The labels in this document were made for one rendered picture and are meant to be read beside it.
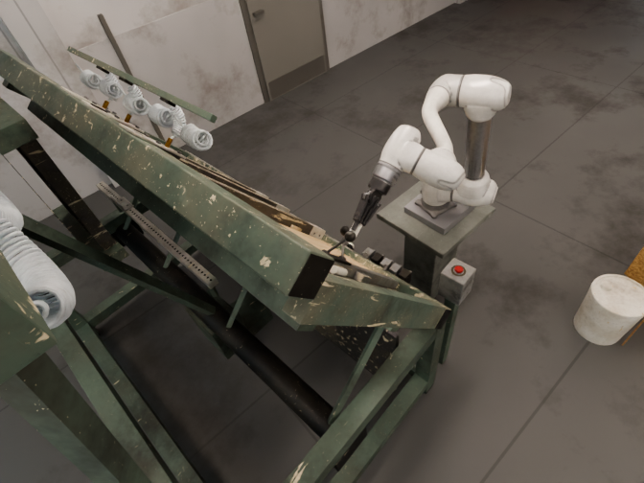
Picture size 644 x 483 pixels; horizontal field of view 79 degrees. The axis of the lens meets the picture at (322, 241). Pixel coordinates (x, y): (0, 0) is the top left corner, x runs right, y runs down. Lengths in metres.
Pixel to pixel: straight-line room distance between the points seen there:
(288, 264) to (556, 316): 2.52
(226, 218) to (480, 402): 2.12
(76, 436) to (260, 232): 0.44
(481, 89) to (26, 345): 1.69
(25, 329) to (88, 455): 0.28
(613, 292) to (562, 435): 0.87
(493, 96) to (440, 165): 0.53
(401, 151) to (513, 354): 1.81
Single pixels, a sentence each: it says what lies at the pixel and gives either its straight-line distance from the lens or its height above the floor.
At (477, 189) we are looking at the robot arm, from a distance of 2.19.
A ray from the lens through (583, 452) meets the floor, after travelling 2.75.
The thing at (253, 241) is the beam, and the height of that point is 1.89.
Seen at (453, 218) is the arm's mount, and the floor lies 0.81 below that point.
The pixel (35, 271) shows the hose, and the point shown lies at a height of 2.01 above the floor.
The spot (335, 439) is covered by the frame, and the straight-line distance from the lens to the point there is 1.74.
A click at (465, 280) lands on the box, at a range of 1.93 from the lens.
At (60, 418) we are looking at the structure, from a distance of 0.64.
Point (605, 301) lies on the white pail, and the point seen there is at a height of 0.36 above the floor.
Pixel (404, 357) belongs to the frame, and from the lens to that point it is 1.85.
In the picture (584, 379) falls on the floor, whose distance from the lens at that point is 2.92.
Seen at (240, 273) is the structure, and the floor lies 1.64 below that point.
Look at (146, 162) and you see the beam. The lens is 1.17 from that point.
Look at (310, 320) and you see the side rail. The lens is 0.87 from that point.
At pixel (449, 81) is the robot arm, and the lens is 1.86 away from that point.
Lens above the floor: 2.46
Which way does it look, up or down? 47 degrees down
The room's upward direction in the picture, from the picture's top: 11 degrees counter-clockwise
